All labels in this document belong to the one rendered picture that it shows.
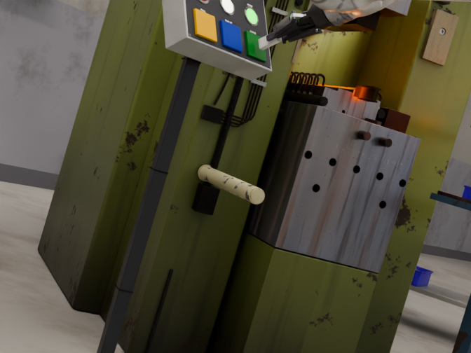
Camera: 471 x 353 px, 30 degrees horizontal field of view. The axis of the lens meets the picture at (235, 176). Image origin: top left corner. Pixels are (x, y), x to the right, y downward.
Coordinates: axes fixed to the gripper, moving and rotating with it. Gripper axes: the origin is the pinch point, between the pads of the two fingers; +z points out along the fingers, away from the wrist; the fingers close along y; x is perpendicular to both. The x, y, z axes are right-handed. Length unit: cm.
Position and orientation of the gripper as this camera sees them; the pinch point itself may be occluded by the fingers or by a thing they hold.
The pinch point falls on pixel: (270, 40)
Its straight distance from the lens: 242.3
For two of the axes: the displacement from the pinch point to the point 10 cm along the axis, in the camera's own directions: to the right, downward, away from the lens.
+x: -1.0, -9.5, 3.1
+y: 6.7, 1.7, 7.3
